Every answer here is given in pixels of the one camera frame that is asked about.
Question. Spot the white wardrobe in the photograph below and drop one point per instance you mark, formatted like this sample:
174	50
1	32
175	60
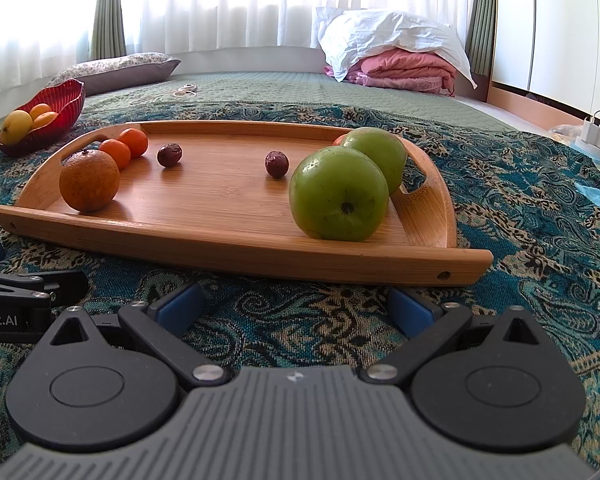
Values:
555	25

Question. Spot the folded pink blanket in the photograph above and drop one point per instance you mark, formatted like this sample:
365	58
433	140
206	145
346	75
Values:
405	70

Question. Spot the teal paisley blanket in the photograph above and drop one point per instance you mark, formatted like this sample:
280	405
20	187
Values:
290	310

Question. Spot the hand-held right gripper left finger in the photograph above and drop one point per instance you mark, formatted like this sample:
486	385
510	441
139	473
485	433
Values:
180	309

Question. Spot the green curtain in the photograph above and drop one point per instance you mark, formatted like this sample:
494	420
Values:
107	10
481	15

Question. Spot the mandarin orange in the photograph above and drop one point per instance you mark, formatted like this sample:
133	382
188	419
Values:
340	140
116	153
40	110
135	141
46	120

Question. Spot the wooden tray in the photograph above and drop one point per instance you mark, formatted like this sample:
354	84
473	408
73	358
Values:
220	210

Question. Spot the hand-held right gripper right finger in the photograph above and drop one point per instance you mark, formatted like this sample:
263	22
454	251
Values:
411	310

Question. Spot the floral pillow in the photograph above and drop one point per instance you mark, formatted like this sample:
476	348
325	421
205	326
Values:
115	72

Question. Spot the large brownish orange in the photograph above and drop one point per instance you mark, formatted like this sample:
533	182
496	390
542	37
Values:
89	181

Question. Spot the white sheer curtain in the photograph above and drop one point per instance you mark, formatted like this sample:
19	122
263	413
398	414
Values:
255	0

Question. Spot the red glass bowl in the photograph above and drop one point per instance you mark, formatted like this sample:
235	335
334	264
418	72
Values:
65	102

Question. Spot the large green apple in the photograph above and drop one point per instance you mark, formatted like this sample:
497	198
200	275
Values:
337	195

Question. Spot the yellow fruit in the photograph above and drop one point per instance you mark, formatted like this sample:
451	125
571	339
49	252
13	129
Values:
16	126

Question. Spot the white pillow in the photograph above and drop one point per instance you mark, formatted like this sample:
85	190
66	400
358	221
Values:
395	35

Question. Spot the green quilted bedspread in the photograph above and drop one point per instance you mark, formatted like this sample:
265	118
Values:
290	90

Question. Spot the white power strip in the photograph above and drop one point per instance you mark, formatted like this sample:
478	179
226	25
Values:
597	135

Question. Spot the red date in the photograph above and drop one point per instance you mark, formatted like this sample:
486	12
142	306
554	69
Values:
170	155
276	164

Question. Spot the clear plastic bag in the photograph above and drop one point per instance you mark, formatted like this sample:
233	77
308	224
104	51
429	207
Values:
565	132

